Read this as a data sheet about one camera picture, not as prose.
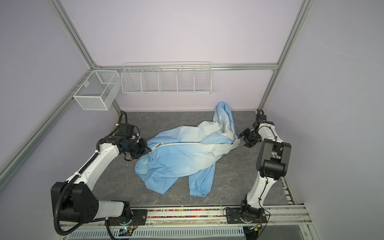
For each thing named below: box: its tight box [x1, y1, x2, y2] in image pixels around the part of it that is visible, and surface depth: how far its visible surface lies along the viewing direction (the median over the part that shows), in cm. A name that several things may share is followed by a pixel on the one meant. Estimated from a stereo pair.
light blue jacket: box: [134, 102, 241, 197], surface depth 89 cm
